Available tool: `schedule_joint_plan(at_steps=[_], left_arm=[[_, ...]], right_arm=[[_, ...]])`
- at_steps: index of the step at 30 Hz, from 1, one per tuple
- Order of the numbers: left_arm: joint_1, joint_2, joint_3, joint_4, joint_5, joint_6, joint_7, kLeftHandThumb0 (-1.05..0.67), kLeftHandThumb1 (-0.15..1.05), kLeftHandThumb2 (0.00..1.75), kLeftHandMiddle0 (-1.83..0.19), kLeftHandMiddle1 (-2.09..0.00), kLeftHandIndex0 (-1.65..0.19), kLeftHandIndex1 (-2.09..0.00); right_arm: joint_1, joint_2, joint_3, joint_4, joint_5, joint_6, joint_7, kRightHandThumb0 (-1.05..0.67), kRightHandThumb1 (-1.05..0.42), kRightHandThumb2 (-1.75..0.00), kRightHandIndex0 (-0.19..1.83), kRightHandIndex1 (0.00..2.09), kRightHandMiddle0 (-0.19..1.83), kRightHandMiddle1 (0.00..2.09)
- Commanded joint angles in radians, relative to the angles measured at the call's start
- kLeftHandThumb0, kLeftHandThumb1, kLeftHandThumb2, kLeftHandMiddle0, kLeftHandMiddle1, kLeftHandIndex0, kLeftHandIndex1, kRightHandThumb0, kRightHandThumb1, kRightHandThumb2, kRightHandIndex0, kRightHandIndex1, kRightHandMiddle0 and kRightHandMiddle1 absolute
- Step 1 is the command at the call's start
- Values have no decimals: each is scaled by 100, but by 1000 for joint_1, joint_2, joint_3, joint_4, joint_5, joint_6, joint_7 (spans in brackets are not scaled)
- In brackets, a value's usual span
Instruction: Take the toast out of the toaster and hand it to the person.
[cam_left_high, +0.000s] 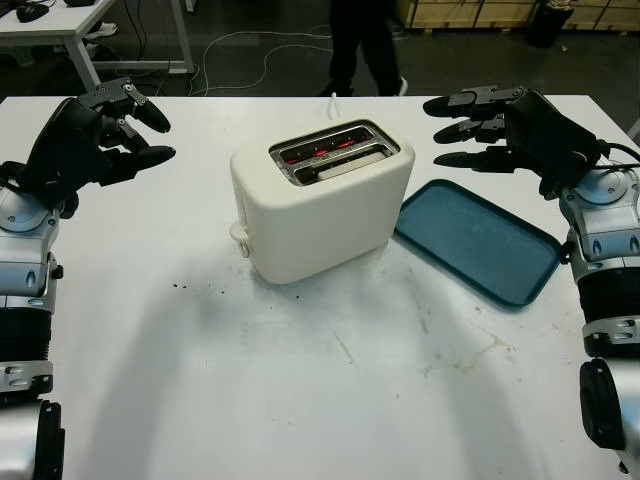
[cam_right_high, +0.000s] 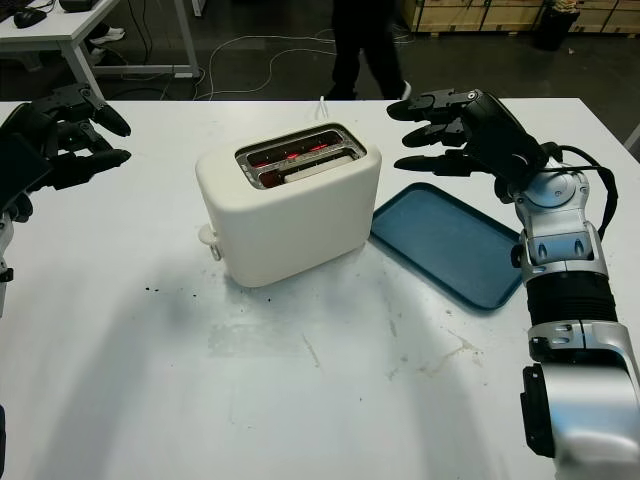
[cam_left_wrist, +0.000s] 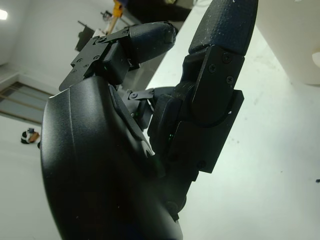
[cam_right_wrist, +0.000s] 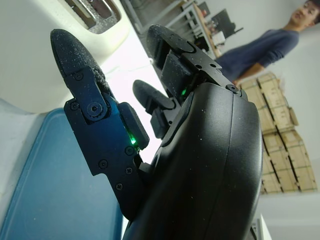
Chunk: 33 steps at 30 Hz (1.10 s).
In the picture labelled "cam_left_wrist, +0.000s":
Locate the black background equipment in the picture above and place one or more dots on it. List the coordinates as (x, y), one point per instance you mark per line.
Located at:
(85, 37)

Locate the cream white two-slot toaster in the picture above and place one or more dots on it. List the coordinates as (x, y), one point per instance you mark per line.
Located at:
(295, 37)

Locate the ceiling light panel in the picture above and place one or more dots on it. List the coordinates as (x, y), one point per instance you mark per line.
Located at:
(3, 13)

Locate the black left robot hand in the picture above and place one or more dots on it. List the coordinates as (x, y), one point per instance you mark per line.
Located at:
(100, 155)

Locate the window with frame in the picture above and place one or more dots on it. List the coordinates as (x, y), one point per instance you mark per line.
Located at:
(22, 102)

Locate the small black white object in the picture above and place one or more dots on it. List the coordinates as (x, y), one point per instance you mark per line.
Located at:
(30, 136)

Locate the person in dark clothes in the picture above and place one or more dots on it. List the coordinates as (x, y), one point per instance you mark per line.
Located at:
(160, 10)

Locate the yellow equipment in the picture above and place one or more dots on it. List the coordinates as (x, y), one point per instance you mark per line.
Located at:
(117, 8)

